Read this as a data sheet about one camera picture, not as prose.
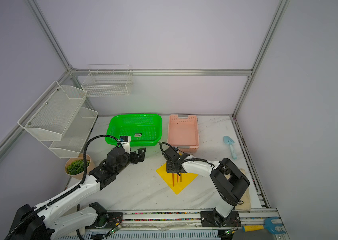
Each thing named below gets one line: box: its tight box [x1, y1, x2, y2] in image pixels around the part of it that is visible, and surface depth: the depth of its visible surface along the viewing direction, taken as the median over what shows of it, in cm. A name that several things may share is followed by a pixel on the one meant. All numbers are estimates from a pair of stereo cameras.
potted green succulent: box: [64, 153, 96, 180], surface depth 82 cm
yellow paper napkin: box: [156, 163, 199, 195], surface depth 88 cm
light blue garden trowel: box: [223, 135, 237, 160], surface depth 106 cm
